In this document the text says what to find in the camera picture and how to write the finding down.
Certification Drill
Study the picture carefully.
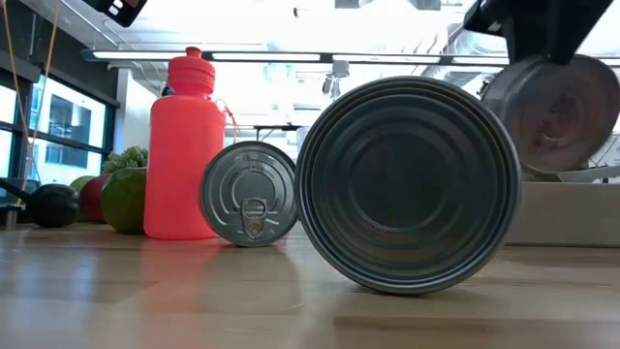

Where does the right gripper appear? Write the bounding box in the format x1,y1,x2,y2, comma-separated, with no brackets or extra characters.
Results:
462,0,614,67

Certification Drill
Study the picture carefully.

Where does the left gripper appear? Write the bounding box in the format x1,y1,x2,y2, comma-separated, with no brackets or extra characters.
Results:
81,0,149,28

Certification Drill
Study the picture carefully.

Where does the green label tin can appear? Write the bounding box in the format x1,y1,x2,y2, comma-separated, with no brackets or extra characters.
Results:
294,75,523,296
480,53,620,183

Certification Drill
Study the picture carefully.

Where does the orange-red squeeze bottle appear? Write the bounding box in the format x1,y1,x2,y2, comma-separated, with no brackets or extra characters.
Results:
142,46,241,241

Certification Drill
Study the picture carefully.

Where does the green round fruit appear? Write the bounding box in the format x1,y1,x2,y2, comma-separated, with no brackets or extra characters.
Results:
101,167,148,236

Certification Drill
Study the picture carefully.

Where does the dark red apple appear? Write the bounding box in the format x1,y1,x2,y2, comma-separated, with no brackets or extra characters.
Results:
78,173,111,225

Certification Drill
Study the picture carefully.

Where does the teal yellowfin tuna can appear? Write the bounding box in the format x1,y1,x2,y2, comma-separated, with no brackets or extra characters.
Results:
199,140,299,248

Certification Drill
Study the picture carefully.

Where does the dark framed window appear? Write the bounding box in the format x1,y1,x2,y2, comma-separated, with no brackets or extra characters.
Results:
0,52,121,195

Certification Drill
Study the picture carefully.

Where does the green spiky plant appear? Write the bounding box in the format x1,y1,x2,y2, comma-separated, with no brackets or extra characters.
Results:
102,145,149,175

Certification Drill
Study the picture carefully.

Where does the ceiling light strip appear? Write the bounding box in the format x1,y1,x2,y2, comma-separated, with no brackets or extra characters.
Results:
81,48,620,69

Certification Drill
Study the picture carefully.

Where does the grey plastic tray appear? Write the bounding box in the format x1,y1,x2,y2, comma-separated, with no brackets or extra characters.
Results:
503,165,620,248

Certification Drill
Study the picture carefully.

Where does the green pear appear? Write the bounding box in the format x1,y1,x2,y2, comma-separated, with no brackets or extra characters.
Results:
69,174,96,195

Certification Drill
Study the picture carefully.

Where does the dark round fruit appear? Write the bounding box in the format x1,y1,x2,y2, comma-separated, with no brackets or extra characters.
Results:
27,183,80,229

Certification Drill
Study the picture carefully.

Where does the yellow extension cable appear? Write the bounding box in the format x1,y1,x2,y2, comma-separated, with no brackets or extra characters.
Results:
0,0,63,193

